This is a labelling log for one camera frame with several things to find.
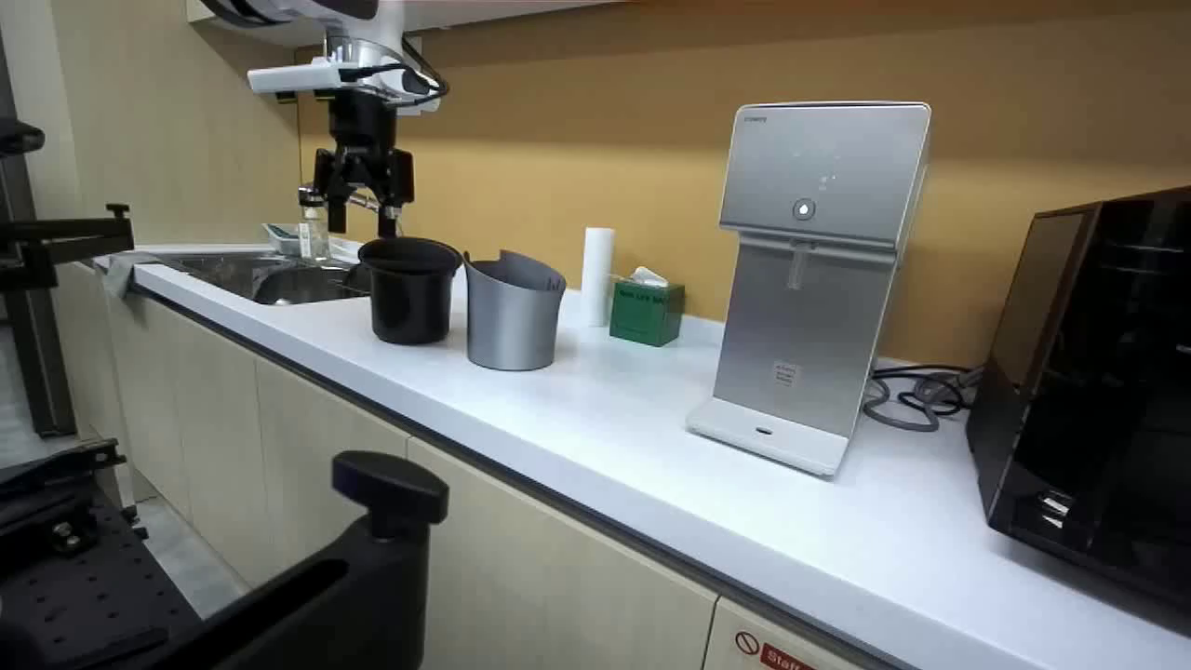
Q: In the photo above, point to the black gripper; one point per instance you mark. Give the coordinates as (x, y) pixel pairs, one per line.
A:
(364, 133)

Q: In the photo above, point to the black knock box container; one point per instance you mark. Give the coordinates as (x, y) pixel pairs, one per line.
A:
(412, 291)

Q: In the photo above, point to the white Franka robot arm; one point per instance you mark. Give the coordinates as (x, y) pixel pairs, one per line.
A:
(310, 14)

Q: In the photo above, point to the grey metal bin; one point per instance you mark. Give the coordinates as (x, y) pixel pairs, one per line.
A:
(510, 318)

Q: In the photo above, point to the small clear bottle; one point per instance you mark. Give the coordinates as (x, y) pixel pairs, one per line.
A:
(315, 228)

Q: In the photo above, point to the steel sink basin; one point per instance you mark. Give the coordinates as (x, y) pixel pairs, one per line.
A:
(247, 275)

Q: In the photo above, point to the green tissue box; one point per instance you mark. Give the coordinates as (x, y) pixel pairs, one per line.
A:
(645, 313)

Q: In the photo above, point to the white coffee machine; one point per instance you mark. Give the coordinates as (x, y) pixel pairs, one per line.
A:
(805, 246)

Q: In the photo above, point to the beige cabinet door red label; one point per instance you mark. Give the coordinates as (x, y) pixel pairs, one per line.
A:
(767, 645)

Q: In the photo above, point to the red warning sticker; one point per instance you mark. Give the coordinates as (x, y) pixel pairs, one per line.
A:
(774, 655)

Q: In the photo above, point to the black coffee machine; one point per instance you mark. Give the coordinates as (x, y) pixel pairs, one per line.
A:
(1098, 396)

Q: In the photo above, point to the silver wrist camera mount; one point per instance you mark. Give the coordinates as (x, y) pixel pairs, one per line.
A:
(346, 73)

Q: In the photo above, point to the black camera stand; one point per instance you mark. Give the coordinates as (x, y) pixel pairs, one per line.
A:
(42, 262)

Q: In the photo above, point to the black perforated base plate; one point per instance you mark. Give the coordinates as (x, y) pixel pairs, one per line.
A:
(74, 581)

